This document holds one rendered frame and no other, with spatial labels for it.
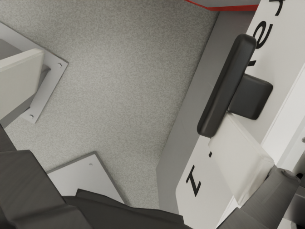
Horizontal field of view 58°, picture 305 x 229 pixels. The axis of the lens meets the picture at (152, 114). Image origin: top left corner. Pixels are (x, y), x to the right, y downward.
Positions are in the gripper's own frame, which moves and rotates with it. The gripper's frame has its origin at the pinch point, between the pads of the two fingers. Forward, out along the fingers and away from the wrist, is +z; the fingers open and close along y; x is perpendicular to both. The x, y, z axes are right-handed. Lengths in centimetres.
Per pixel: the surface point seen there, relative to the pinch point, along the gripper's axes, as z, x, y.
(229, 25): 67, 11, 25
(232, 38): 60, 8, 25
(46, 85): 90, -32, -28
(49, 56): 90, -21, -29
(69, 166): 88, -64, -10
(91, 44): 91, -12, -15
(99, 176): 88, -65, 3
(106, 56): 91, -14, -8
